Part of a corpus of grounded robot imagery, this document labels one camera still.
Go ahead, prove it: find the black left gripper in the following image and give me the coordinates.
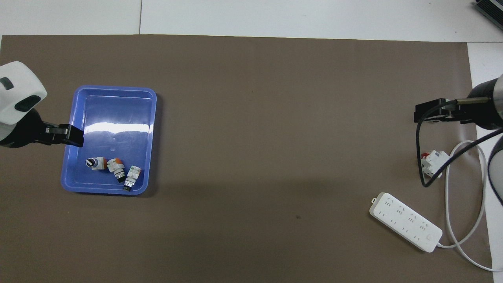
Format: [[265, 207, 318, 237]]
[[0, 108, 85, 149]]

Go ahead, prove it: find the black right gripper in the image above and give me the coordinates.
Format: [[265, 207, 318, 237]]
[[413, 78, 500, 130]]

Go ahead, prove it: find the white rotary switch black knob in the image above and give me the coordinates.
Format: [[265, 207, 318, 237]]
[[123, 165, 142, 193]]

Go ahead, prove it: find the blue plastic tray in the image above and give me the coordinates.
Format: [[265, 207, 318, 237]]
[[60, 85, 158, 196]]

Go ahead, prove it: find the white red circuit breaker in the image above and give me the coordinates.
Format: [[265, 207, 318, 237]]
[[420, 150, 452, 178]]

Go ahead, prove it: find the white power strip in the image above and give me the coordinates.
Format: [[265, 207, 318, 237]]
[[368, 191, 444, 253]]

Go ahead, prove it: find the grey ribbed device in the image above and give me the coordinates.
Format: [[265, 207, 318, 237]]
[[473, 0, 503, 28]]

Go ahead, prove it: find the brown table mat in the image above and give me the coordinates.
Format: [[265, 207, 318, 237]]
[[0, 35, 494, 283]]

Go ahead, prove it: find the orange switch with round knob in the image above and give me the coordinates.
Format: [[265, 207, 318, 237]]
[[85, 156, 109, 171]]

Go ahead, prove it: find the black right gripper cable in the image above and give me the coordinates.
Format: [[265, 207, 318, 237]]
[[415, 98, 503, 188]]

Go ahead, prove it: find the white orange rotary switch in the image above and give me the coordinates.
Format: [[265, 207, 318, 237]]
[[106, 158, 127, 184]]

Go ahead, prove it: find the white power strip cable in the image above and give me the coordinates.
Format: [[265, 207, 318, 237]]
[[436, 140, 503, 273]]

